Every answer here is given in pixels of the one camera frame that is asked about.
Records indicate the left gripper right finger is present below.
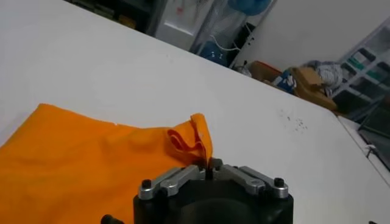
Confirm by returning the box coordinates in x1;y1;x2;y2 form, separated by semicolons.
210;158;289;199

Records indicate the orange t-shirt with white print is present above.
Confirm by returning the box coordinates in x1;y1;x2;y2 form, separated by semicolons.
0;103;214;224

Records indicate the blue water jug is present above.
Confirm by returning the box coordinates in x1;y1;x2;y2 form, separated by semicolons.
197;41;229;66
227;0;272;16

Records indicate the blue and white bag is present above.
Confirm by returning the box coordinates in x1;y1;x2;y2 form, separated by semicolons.
272;69;298;94

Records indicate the black shelving unit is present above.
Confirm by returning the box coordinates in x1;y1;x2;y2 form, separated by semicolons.
65;0;167;36

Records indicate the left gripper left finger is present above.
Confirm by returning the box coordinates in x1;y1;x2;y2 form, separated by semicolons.
138;164;211;201

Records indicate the white water dispenser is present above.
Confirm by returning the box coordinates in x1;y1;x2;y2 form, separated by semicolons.
155;0;214;51

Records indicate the grey open laptop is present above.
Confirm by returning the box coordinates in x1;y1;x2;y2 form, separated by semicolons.
356;100;390;171

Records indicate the white plastic drawer rack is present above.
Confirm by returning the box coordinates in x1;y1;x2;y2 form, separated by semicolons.
331;18;390;113

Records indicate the grey plastic bag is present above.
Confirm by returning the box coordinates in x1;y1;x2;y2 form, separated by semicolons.
236;63;252;77

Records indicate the large open cardboard box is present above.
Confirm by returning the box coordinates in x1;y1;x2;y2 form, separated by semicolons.
249;60;283;83

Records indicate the grey clothes pile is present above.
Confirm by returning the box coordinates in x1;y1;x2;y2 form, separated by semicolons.
304;60;344;92

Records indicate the white laptop cable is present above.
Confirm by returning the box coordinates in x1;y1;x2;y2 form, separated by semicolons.
364;144;377;158

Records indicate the cardboard box with open flaps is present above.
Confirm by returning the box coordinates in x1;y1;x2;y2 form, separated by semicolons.
291;66;338;111

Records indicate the white wire jug rack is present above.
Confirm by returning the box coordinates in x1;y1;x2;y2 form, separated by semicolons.
188;0;278;68

